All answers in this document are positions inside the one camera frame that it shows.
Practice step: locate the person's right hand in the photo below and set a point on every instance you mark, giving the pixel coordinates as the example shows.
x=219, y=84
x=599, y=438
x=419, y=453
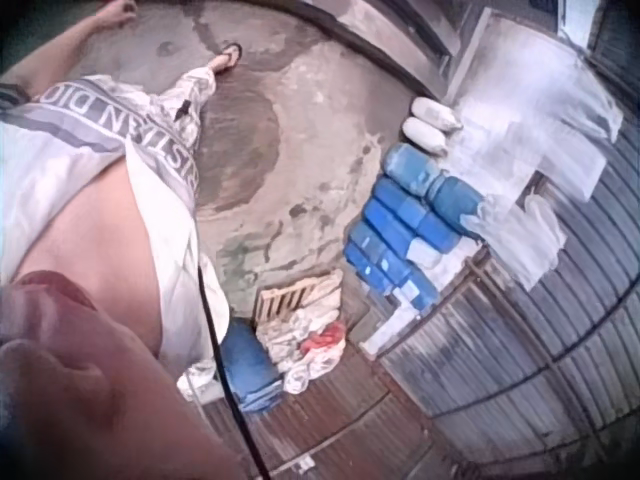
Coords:
x=114, y=12

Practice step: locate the person's right fingers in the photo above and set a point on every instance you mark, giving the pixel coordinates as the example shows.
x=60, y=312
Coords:
x=126, y=8

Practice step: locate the person's legs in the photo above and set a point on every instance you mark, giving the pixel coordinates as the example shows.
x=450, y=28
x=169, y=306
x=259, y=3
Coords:
x=192, y=92

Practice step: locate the white filled sack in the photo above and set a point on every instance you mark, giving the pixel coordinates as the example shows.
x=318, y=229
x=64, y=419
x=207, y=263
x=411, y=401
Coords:
x=434, y=112
x=424, y=135

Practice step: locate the wooden slat pallet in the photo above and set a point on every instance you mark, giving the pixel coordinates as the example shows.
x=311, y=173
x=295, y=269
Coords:
x=282, y=300

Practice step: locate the row of blue jerrycans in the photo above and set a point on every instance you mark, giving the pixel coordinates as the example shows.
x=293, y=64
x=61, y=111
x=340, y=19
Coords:
x=400, y=210

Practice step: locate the blue plastic barrel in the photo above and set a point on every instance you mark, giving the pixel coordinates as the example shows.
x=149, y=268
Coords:
x=247, y=367

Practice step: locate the white plastic jerrycan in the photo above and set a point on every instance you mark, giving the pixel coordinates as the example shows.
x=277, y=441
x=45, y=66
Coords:
x=395, y=322
x=425, y=252

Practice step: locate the translucent white plastic sheets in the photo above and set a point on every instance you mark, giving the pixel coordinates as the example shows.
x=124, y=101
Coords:
x=530, y=115

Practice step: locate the hanging white plastic bags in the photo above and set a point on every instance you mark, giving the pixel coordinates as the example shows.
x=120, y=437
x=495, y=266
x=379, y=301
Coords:
x=537, y=240

